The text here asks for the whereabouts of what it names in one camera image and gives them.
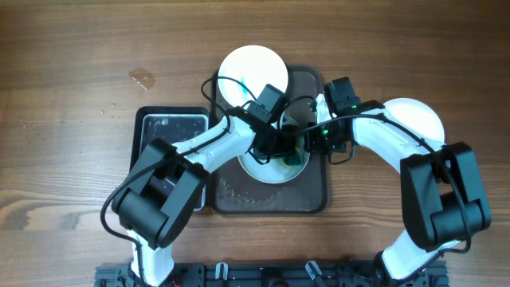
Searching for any light blue stained plate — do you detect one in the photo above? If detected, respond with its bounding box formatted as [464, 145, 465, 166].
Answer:
[237, 136, 310, 184]

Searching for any green and yellow sponge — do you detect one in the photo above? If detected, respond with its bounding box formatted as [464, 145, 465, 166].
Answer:
[280, 145, 303, 169]

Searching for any white plate front stained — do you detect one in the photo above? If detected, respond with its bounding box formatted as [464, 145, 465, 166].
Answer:
[384, 98, 445, 142]

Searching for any white plate stained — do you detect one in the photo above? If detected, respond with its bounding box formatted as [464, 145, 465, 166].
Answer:
[218, 45, 289, 107]
[384, 98, 445, 142]

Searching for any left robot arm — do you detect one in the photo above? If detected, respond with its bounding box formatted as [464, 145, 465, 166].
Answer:
[104, 85, 295, 286]

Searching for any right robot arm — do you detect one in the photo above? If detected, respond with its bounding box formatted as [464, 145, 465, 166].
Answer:
[303, 77, 491, 286]

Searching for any large dark brown tray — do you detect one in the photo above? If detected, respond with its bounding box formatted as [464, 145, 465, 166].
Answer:
[206, 65, 329, 215]

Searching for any small black sponge tray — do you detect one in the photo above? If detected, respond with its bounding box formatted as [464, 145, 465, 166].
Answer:
[129, 105, 210, 212]

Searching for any white plate top stained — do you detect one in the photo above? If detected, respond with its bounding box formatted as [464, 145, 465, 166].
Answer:
[218, 45, 289, 107]

